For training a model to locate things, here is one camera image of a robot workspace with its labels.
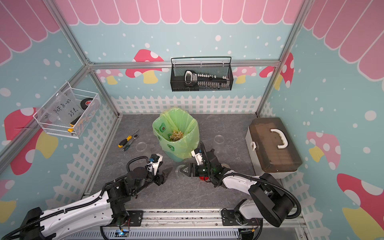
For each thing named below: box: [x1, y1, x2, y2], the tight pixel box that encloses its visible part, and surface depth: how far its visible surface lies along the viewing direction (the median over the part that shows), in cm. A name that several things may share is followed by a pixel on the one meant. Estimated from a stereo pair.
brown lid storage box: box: [245, 117, 303, 180], surface depth 84 cm
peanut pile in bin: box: [169, 129, 184, 142], surface depth 95 cm
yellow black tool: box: [67, 115, 82, 133], surface depth 65 cm
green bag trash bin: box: [152, 107, 200, 162], surface depth 87 cm
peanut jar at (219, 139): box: [214, 134, 225, 145], surface depth 93 cm
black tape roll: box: [80, 97, 94, 110], surface depth 81 cm
